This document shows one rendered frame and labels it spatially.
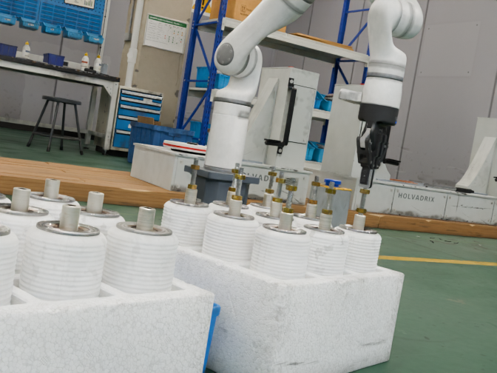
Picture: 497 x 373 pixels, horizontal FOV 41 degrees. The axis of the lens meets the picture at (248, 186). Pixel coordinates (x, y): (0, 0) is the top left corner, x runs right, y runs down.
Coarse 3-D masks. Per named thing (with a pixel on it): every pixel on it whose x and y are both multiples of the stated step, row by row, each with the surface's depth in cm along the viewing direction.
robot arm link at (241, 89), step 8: (256, 48) 165; (256, 56) 164; (248, 64) 162; (256, 64) 164; (248, 72) 164; (256, 72) 165; (232, 80) 169; (240, 80) 167; (248, 80) 166; (256, 80) 166; (224, 88) 166; (232, 88) 165; (240, 88) 165; (248, 88) 165; (256, 88) 166; (216, 96) 165; (224, 96) 163; (232, 96) 162; (240, 96) 162; (248, 96) 164; (240, 104) 163; (248, 104) 165
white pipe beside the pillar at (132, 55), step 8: (136, 8) 716; (136, 16) 715; (136, 24) 716; (136, 32) 716; (136, 40) 718; (136, 48) 720; (128, 56) 717; (136, 56) 721; (128, 64) 720; (128, 72) 719; (128, 80) 720
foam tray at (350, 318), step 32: (192, 256) 116; (224, 288) 111; (256, 288) 106; (288, 288) 103; (320, 288) 110; (352, 288) 118; (384, 288) 126; (224, 320) 110; (256, 320) 106; (288, 320) 105; (320, 320) 112; (352, 320) 120; (384, 320) 129; (224, 352) 110; (256, 352) 105; (288, 352) 106; (320, 352) 113; (352, 352) 121; (384, 352) 131
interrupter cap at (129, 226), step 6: (120, 222) 90; (126, 222) 91; (132, 222) 92; (120, 228) 87; (126, 228) 86; (132, 228) 89; (156, 228) 91; (162, 228) 92; (168, 228) 91; (144, 234) 86; (150, 234) 86; (156, 234) 86; (162, 234) 87; (168, 234) 88
